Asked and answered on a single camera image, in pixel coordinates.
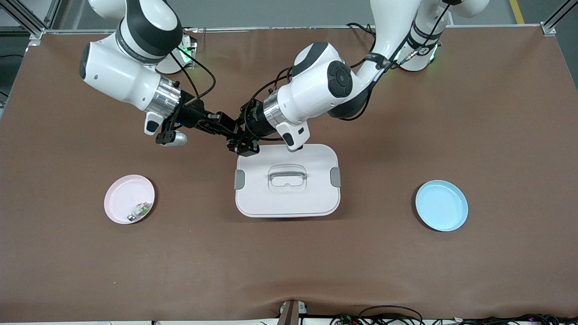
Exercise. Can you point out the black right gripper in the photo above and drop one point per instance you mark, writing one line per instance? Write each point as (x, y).
(193, 114)

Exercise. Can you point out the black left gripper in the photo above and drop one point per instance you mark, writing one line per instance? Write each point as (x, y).
(255, 123)

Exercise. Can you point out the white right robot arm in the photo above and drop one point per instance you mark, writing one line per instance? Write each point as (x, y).
(126, 67)

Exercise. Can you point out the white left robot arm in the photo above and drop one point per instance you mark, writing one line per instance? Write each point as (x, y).
(325, 85)

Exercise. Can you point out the grey box latch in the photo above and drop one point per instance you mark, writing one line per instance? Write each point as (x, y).
(239, 179)
(335, 177)

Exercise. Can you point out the white lidded storage box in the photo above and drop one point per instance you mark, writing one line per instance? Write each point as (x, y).
(289, 198)

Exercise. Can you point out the pink round plate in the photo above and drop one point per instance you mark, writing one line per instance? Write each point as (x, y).
(124, 196)

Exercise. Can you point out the light blue round plate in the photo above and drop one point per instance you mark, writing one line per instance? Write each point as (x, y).
(441, 205)

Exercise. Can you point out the green and silver switch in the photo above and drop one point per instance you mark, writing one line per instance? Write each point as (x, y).
(139, 211)

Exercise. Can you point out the metal table edge bracket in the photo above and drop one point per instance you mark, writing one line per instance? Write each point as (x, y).
(291, 313)

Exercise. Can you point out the aluminium frame post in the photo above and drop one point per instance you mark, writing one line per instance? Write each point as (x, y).
(557, 18)
(27, 16)

